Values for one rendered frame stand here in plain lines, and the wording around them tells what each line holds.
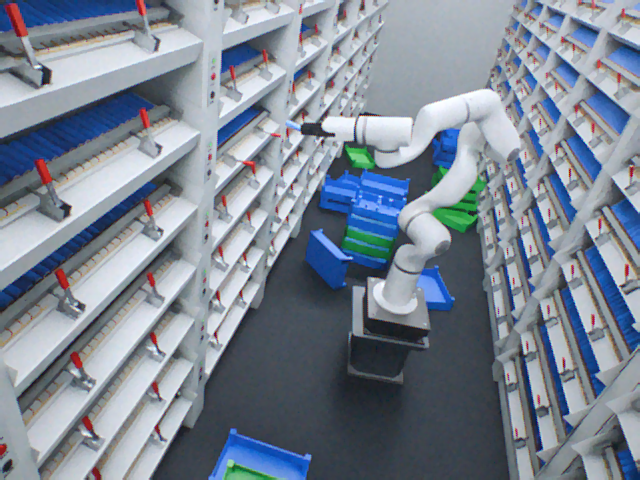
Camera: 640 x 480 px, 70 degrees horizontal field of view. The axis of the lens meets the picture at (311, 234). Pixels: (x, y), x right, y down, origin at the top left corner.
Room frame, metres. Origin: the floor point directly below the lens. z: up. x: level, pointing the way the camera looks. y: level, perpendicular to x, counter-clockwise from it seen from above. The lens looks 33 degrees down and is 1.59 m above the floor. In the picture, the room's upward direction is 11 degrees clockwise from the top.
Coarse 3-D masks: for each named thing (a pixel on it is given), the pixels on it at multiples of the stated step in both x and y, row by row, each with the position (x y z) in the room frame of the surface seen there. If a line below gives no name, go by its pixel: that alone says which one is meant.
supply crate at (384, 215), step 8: (352, 200) 2.27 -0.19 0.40; (368, 200) 2.44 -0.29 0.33; (376, 200) 2.44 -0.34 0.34; (384, 200) 2.43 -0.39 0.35; (392, 200) 2.42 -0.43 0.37; (352, 208) 2.26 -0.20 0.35; (360, 208) 2.25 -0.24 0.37; (368, 208) 2.35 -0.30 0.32; (384, 208) 2.39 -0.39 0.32; (392, 208) 2.41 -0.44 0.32; (400, 208) 2.40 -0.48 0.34; (368, 216) 2.25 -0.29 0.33; (376, 216) 2.24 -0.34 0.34; (384, 216) 2.23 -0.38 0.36; (392, 216) 2.23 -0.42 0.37; (392, 224) 2.23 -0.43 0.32
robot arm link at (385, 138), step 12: (372, 120) 1.32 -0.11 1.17; (384, 120) 1.31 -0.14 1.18; (396, 120) 1.31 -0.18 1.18; (408, 120) 1.31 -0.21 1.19; (372, 132) 1.29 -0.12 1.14; (384, 132) 1.29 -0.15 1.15; (396, 132) 1.28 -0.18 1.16; (408, 132) 1.28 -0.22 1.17; (372, 144) 1.31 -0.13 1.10; (384, 144) 1.29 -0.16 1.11; (396, 144) 1.29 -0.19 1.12; (408, 144) 1.28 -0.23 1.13
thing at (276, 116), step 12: (264, 108) 1.69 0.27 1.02; (276, 108) 1.69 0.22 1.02; (276, 120) 1.69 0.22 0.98; (276, 132) 1.68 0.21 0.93; (240, 144) 1.40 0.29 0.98; (252, 144) 1.44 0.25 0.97; (264, 144) 1.54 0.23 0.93; (240, 156) 1.33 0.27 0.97; (252, 156) 1.42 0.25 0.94; (228, 168) 1.23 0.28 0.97; (240, 168) 1.31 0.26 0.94; (216, 180) 1.09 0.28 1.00; (228, 180) 1.22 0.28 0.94; (216, 192) 1.13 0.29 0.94
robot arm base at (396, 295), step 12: (396, 276) 1.46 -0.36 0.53; (408, 276) 1.45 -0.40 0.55; (384, 288) 1.50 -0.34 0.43; (396, 288) 1.46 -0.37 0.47; (408, 288) 1.46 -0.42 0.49; (384, 300) 1.47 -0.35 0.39; (396, 300) 1.45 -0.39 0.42; (408, 300) 1.48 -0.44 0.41; (396, 312) 1.42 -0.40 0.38; (408, 312) 1.44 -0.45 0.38
